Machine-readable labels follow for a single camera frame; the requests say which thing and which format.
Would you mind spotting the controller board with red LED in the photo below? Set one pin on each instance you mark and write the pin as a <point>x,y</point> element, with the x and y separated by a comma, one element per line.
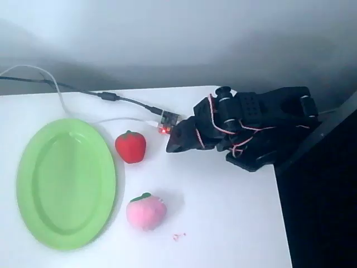
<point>167,123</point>

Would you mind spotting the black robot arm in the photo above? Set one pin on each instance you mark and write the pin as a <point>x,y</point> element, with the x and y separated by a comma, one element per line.
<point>267,111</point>

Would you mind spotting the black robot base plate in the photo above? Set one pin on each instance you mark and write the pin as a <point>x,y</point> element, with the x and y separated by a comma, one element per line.
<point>251,163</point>

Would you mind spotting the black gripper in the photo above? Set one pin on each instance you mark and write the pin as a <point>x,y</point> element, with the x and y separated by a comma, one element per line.
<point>182,137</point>

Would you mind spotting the red strawberry plush toy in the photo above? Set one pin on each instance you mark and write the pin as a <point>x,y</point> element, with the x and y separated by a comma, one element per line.
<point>131,146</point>

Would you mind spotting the green oval plastic plate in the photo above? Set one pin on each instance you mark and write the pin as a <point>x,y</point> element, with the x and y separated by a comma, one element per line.
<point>67,184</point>

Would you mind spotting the pink peach plush toy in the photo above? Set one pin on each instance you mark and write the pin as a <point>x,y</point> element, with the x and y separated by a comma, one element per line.
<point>146,213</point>

